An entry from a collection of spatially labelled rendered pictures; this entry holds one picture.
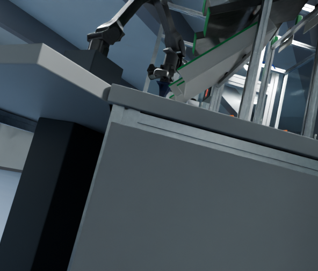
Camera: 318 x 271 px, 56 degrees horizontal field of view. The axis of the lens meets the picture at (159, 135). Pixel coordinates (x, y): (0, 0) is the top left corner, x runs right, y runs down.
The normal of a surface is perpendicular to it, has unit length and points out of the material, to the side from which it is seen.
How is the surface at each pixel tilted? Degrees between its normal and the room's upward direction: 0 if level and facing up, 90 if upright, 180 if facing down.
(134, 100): 90
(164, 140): 90
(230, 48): 90
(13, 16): 90
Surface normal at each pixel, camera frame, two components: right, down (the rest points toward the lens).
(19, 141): 0.84, 0.13
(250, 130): 0.12, -0.12
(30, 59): -0.49, -0.25
